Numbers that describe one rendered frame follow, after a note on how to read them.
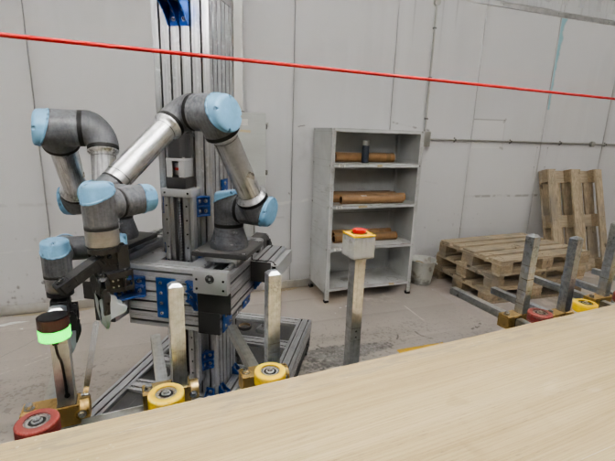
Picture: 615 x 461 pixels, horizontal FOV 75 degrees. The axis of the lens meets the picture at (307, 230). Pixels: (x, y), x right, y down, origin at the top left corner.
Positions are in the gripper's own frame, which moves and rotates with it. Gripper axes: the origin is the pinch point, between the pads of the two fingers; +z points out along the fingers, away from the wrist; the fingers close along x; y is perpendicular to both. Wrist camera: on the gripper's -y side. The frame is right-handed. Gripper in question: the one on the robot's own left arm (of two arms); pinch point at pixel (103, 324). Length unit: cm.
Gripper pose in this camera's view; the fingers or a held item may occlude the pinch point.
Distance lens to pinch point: 115.4
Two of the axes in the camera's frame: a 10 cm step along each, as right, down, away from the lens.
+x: -7.0, -1.8, 6.9
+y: 7.2, -1.6, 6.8
